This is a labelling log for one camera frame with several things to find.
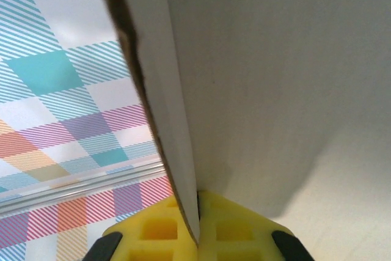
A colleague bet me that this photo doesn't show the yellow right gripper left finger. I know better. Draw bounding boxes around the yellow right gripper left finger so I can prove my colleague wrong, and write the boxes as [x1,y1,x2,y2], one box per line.
[87,196,199,261]

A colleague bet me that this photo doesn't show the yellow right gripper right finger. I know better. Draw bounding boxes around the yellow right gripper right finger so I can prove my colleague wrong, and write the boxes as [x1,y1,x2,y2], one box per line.
[197,189,314,261]

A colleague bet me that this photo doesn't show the white paper box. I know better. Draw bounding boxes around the white paper box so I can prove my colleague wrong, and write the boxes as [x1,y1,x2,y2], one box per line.
[97,0,391,251]

